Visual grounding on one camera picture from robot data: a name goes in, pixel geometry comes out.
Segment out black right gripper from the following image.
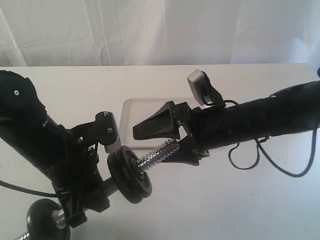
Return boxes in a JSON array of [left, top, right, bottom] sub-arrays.
[[132, 101, 225, 166]]

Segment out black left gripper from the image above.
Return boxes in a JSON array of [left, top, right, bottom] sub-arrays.
[[47, 124, 110, 228]]

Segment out chrome threaded dumbbell bar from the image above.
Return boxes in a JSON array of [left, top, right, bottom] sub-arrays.
[[17, 139, 179, 240]]

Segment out black end weight plate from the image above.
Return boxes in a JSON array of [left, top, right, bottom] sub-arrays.
[[26, 198, 71, 240]]

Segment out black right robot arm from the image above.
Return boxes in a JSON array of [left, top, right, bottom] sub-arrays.
[[132, 81, 320, 165]]

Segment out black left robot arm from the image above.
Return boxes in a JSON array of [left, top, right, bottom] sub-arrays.
[[0, 70, 110, 228]]

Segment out white plastic tray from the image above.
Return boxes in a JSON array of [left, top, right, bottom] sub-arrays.
[[119, 98, 196, 141]]

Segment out white curtain backdrop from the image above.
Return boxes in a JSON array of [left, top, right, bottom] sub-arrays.
[[0, 0, 320, 68]]

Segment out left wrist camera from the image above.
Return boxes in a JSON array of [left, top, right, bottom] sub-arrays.
[[71, 111, 121, 154]]

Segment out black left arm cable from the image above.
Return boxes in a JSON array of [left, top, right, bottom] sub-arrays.
[[0, 179, 58, 197]]

